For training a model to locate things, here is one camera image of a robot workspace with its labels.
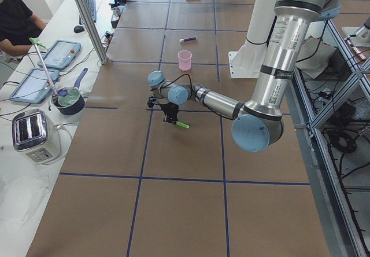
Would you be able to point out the silver toaster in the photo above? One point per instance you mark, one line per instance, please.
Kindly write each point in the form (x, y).
(35, 136)

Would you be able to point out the pink mesh pen holder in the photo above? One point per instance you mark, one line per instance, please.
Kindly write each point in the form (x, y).
(185, 60)

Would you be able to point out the purple highlighter pen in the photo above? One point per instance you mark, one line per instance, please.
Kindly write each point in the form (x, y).
(188, 39)

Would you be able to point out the green highlighter pen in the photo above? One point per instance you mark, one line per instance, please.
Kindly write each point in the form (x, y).
(181, 124)

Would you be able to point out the seated person black shirt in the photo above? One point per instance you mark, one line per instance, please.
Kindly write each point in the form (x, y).
(18, 25)

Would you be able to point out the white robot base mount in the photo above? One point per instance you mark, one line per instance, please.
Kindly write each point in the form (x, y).
(246, 62)

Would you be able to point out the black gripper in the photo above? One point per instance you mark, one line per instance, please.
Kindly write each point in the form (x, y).
(168, 107)

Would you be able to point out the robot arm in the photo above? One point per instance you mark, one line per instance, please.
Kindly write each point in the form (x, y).
(257, 123)

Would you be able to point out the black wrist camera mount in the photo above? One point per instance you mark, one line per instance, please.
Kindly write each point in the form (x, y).
(152, 101)

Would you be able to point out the blue saucepan with lid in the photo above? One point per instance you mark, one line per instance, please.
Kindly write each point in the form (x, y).
(69, 100)

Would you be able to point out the green tipped long stick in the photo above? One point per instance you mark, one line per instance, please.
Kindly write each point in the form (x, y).
(35, 42)

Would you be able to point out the aluminium frame post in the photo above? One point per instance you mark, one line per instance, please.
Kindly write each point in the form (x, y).
(91, 30)

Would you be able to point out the black keyboard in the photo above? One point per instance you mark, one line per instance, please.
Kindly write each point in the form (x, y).
(91, 5)

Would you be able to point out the small metal cup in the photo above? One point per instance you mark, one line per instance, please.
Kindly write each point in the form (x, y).
(116, 11)

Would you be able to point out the blue teach pendant tablet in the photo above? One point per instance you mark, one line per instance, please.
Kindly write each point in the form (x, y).
(61, 54)

